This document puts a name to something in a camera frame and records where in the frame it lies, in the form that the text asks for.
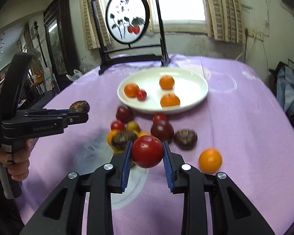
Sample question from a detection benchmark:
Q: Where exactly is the white cable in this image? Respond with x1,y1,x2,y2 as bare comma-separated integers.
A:
235,37,256,60

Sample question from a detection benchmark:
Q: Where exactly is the white round plate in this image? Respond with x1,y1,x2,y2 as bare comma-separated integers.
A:
117,68,209,115

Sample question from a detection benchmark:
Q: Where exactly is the black hat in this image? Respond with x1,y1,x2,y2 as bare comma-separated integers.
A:
268,61,288,75

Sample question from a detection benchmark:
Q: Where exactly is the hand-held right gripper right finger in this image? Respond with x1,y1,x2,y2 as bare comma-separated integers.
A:
162,141,276,235

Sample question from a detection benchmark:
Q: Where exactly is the white wall socket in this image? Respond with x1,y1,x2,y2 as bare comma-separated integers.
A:
245,29,265,40

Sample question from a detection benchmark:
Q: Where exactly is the small yellow-green fruit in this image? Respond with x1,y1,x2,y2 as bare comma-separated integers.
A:
127,121,141,133

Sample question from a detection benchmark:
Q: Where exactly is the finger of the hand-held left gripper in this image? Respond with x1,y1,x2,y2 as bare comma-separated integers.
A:
23,108,71,117
62,112,89,128

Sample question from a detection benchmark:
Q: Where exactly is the dark wooden cabinet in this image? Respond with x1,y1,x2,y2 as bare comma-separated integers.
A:
43,0,73,91

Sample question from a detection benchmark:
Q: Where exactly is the round painted screen on stand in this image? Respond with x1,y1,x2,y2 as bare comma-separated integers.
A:
91,0,171,75

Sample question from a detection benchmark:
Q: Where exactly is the beige checked curtain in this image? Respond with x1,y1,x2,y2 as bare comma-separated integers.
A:
202,0,245,43
80,0,111,52

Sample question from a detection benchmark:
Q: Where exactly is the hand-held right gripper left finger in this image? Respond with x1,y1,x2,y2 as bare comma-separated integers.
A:
20,141,134,235

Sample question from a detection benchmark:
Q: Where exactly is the large red tomato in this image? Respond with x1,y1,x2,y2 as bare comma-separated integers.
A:
131,135,165,169

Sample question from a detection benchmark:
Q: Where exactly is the light blue cloth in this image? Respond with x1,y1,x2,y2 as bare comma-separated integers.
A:
276,65,294,113

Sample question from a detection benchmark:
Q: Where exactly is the brown passion fruit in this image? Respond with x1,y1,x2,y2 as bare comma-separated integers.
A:
69,100,90,113
111,131,138,151
174,130,198,150

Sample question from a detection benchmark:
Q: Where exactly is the white plastic bag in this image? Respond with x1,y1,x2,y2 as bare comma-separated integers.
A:
66,69,82,81

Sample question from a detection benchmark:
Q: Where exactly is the window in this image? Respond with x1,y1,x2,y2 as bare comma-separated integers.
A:
104,0,208,33

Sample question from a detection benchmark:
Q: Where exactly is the dark stringed instrument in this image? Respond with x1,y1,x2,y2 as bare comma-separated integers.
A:
33,21,48,68

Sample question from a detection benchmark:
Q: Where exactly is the dark red plum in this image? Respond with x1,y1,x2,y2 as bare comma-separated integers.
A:
150,120,175,144
116,105,134,123

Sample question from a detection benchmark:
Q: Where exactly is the person's left hand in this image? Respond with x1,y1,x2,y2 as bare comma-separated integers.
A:
0,142,30,182

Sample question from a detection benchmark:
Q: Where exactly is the purple printed tablecloth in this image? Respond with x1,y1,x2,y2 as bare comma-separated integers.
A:
13,54,294,235

